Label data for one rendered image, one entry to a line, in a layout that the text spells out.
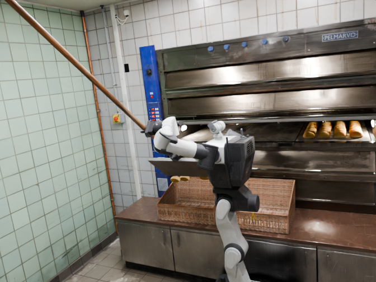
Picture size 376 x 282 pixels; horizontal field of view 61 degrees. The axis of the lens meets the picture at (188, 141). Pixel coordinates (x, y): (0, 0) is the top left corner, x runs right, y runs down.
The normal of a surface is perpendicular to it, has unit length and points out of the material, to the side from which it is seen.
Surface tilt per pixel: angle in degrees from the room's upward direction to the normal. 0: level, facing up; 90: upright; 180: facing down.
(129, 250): 90
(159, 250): 90
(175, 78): 70
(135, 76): 90
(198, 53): 90
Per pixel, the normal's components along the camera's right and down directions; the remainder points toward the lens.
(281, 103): -0.44, -0.12
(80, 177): 0.90, 0.00
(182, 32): -0.43, 0.22
